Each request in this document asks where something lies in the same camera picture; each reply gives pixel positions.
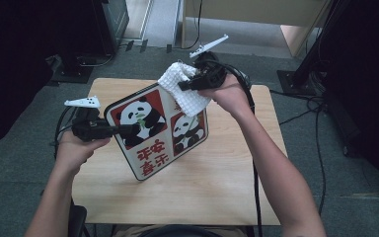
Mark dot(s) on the dark curtain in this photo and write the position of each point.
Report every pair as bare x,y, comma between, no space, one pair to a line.
368,82
13,65

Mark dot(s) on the person's right hand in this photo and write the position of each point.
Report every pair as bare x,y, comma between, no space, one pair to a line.
233,97

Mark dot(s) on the black metal stand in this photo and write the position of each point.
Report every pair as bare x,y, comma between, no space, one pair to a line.
297,80

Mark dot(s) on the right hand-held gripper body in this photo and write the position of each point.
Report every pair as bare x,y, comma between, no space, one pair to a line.
210,75

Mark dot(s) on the panda picture board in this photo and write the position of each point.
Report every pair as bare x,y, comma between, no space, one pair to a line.
158,144

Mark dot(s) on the black flat stand base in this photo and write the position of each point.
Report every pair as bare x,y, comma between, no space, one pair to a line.
72,70

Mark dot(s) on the beige wooden desk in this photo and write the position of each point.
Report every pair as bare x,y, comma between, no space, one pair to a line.
243,8

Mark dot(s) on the black computer tower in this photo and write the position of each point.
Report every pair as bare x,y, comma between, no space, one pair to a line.
112,23

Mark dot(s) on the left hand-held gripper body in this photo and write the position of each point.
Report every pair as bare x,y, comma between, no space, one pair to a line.
89,130

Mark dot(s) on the person's left hand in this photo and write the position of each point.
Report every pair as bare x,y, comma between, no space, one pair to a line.
70,153

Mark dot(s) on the white waffle cloth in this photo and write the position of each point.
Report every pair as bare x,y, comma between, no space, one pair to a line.
184,89

